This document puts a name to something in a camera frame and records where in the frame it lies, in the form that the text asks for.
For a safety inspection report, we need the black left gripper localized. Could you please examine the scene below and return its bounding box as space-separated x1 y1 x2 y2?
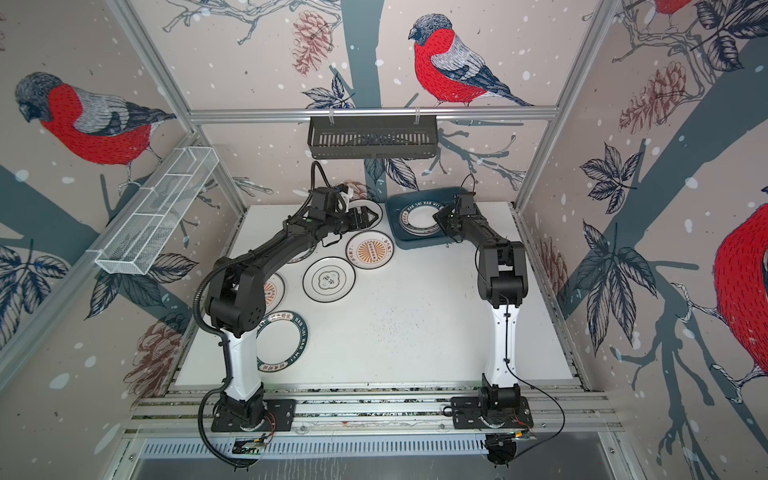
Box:
325 205 378 235

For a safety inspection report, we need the green ring plate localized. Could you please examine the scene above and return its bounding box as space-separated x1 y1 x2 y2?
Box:
288 246 317 264
256 311 309 373
399 200 443 237

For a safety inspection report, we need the white plate black flower outline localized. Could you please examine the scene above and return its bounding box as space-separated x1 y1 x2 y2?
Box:
349 199 383 228

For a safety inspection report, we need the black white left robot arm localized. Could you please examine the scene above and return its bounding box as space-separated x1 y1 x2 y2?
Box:
193 191 381 431

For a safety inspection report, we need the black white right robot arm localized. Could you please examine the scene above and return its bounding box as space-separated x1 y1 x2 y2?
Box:
433 190 530 430

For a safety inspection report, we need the teal plastic bin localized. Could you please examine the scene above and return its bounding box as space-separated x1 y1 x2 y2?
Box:
385 187 467 250

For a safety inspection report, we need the orange sunburst plate back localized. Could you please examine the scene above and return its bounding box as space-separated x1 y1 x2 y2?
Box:
345 230 395 270

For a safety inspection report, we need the orange sunburst plate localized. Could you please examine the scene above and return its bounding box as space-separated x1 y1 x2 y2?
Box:
264 273 286 314
345 230 395 270

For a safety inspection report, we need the orange sunburst plate left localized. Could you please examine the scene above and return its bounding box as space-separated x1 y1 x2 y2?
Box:
264 273 286 314

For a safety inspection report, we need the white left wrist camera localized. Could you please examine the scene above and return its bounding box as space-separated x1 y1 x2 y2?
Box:
336 183 355 212

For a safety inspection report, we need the black hanging wire basket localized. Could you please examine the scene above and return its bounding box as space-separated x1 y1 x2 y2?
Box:
307 115 438 160

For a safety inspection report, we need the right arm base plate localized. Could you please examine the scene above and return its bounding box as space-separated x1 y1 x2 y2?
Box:
443 397 534 430

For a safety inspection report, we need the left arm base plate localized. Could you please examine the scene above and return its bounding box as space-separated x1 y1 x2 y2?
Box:
211 397 297 433

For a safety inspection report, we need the aluminium front rail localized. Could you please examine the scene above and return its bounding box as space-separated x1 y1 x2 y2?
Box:
125 385 624 436

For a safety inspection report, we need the white mesh wall shelf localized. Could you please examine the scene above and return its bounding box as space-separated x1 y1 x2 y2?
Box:
95 146 219 275

